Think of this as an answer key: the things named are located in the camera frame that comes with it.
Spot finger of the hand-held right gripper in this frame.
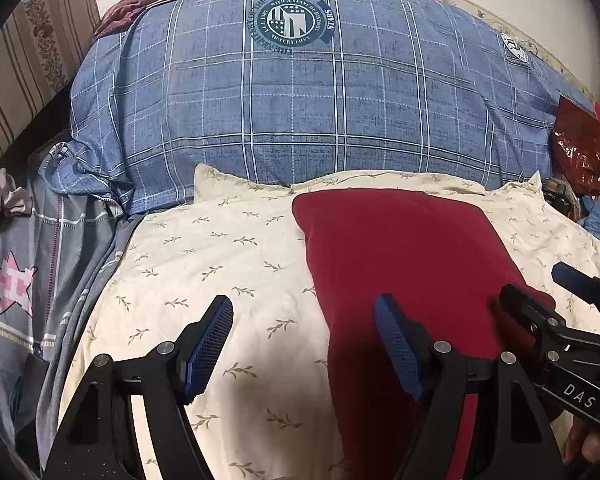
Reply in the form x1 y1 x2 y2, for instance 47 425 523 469
551 261 600 335
499 283 570 361

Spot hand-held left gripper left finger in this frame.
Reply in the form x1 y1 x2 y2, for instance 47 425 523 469
44 294 235 480

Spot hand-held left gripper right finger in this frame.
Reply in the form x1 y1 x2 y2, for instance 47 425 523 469
372 293 566 480

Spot dark red garment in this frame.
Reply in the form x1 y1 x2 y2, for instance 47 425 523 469
291 187 556 480

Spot person's right hand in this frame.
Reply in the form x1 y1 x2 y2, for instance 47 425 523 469
561 417 600 467

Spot cream leaf-print pillow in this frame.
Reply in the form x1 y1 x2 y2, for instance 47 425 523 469
60 162 600 480

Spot red plastic bag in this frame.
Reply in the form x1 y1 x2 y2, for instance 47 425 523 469
551 95 600 197

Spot grey plaid bedsheet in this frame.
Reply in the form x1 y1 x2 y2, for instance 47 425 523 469
0 172 146 466

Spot pale pink cloth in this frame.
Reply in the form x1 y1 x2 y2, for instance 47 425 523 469
0 167 33 248

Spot blue plaid quilt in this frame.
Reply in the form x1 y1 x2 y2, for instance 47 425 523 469
40 0 598 216

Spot striped floral cushion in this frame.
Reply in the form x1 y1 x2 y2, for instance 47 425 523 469
0 0 102 181

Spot dark red patterned cloth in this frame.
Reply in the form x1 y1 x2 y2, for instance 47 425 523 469
92 0 196 43

